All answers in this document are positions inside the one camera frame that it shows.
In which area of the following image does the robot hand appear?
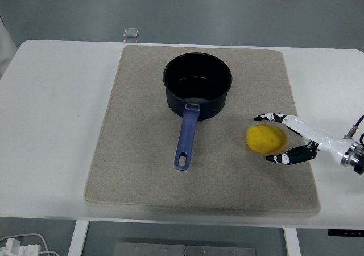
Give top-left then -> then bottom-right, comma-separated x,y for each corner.
254,112 -> 353,166

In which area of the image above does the yellow potato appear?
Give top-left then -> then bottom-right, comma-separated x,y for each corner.
245,123 -> 288,154

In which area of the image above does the black table control panel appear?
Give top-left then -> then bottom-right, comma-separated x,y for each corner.
328,229 -> 364,237

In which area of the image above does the white table leg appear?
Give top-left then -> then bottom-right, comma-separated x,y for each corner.
283,227 -> 301,256
67,220 -> 90,256

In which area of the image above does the grey metal plate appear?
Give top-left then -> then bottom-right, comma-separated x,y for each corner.
113,241 -> 258,256

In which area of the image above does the beige fabric mat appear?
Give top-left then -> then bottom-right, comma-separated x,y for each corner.
84,44 -> 321,218

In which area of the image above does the white power adapter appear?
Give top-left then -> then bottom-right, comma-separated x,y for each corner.
0,238 -> 42,256

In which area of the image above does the blue pot with handle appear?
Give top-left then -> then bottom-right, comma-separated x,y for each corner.
162,53 -> 233,172

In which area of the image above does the white cable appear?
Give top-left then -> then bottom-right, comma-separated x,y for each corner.
0,233 -> 59,256

